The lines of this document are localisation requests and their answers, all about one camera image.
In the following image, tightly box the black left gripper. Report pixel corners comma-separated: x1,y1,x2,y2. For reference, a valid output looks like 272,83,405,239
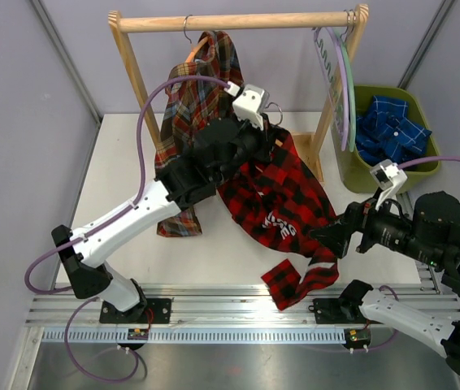
214,112,280,184

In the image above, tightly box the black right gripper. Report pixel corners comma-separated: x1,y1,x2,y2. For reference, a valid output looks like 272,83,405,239
309,184,445,267

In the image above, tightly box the red black checked shirt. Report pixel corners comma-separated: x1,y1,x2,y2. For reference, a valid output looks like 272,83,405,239
219,127,339,310

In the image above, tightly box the orange hanger of red shirt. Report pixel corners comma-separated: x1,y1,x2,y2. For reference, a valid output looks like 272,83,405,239
263,102,284,147

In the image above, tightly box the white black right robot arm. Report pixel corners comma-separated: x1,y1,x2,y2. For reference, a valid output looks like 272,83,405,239
310,191,460,376

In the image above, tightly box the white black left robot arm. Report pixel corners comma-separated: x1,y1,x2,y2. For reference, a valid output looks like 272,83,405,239
52,119,276,323

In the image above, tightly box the brown multicolour plaid shirt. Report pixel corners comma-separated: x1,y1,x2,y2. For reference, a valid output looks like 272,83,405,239
154,30,245,239

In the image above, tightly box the orange hanger of plaid shirt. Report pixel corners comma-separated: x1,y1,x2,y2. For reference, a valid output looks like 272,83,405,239
183,14,208,63

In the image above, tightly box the blue checked shirt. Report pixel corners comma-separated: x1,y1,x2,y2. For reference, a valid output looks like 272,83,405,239
355,95,432,166

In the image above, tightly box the lilac plastic hanger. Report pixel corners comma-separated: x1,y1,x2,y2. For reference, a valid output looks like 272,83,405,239
324,37,343,146

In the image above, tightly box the mint green plastic hanger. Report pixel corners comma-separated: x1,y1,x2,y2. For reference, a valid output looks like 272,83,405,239
314,28,357,152

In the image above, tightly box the green plastic bin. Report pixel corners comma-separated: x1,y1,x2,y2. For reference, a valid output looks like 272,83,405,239
332,85,440,193

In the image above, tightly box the wooden clothes rack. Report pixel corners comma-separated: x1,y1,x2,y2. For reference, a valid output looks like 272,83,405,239
108,4,369,184

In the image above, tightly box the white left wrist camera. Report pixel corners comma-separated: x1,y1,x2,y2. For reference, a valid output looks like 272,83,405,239
224,82,270,130

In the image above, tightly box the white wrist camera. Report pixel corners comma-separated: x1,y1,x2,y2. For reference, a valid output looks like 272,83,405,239
370,159,407,211
224,82,270,130

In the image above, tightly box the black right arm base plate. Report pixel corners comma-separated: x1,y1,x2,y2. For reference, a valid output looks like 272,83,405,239
312,298,365,324

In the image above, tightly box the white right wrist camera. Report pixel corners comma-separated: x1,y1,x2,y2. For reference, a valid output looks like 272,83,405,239
370,159,407,211

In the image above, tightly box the aluminium mounting rail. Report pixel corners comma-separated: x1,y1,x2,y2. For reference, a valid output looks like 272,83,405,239
24,284,460,346

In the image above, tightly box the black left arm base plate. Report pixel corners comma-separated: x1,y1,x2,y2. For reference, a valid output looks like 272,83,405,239
99,298,172,325

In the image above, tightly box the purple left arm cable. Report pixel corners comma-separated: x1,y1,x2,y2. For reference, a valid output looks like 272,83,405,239
24,75,231,385

